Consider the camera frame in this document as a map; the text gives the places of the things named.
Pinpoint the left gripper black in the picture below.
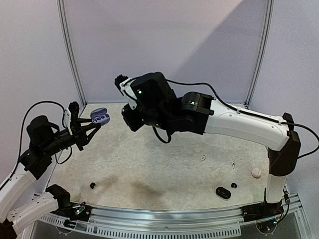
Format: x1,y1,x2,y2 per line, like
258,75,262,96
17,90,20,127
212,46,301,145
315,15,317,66
42,118,101,156

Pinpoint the purple chrome earbud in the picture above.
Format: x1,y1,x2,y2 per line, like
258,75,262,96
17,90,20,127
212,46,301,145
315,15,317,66
92,117,101,123

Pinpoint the purple earbud charging case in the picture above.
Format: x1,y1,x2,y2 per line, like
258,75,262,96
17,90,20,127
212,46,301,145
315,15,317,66
90,108,110,125

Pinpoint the black oval charging case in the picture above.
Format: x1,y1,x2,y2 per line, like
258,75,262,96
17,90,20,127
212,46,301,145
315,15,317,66
215,187,231,200

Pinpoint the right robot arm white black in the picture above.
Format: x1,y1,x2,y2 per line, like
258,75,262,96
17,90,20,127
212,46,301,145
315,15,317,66
115,72,301,217

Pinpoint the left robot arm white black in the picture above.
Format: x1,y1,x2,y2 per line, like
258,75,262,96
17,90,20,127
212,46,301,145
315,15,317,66
0,116,101,239

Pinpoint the pink round charging case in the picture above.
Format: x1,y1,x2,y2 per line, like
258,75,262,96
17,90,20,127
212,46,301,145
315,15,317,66
251,167,262,179

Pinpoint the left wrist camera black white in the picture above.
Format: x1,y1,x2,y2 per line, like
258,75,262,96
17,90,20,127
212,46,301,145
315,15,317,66
62,101,80,128

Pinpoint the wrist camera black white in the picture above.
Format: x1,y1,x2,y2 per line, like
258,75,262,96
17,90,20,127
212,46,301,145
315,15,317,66
115,75,138,110
62,101,80,128

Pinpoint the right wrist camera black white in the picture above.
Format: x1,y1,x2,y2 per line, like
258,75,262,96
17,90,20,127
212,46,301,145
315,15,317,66
115,75,138,110

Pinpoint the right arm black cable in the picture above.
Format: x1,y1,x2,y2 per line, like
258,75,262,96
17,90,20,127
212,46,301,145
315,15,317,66
165,79,319,159

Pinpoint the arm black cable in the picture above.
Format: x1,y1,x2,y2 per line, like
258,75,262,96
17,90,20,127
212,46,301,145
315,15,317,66
12,100,68,180
165,79,319,159

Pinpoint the left aluminium corner post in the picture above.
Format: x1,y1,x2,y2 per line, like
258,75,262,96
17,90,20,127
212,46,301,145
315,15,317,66
57,0,87,107

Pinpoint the aluminium corner post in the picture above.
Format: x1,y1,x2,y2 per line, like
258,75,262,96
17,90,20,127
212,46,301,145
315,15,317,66
244,0,274,108
57,0,87,107

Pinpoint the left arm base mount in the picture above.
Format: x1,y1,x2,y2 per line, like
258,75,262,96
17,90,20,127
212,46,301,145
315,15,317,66
52,202,93,222

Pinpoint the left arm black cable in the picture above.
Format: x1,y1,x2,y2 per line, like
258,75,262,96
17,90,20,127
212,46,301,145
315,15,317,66
12,100,68,180

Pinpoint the aluminium front rail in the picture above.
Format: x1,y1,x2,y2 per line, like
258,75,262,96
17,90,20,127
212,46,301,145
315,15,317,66
23,194,311,239

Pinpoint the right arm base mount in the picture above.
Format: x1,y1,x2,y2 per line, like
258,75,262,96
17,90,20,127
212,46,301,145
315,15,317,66
241,201,284,222

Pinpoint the right aluminium corner post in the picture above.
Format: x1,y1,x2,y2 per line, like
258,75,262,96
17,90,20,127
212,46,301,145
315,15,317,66
244,0,274,108

